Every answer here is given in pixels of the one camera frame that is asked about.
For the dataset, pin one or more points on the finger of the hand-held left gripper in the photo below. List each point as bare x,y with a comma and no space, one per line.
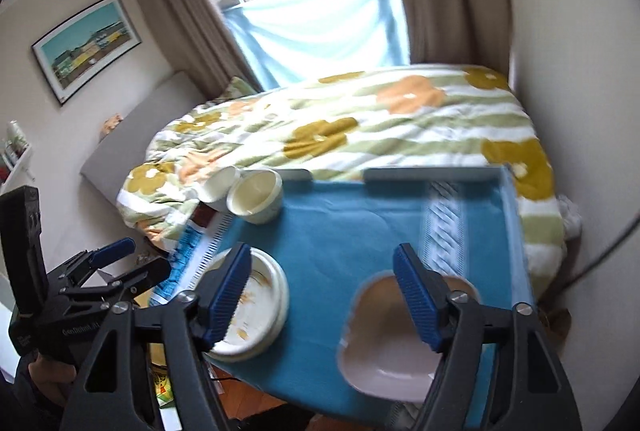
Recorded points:
145,273
112,251

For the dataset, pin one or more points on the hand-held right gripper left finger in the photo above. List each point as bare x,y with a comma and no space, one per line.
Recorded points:
227,291

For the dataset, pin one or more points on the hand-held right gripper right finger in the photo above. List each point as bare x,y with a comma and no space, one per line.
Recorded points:
417,296

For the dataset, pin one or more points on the white plate with orange print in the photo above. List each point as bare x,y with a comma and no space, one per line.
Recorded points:
260,283

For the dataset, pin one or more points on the plain white plate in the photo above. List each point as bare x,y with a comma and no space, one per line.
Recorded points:
281,311

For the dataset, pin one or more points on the pink square bowl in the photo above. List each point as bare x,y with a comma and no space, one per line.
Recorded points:
385,351

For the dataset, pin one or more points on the cream round bowl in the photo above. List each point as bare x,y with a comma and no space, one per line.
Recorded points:
217,188
255,193

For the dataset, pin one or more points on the person's left hand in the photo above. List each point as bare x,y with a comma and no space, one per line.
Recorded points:
47,373

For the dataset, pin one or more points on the blue patterned table cloth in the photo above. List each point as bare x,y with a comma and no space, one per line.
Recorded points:
330,236

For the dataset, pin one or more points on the grey headboard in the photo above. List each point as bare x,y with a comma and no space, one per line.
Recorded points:
140,136

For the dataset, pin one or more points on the plush toy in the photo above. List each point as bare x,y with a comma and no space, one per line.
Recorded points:
111,125

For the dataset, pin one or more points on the floral striped blanket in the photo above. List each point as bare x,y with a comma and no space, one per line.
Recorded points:
400,131

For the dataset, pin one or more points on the green pillow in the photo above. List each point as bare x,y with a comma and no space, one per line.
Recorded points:
237,88

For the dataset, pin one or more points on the light blue hanging cloth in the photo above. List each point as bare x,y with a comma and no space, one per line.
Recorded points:
320,36

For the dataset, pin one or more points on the framed wall picture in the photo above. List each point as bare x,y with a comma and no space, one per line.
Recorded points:
87,48

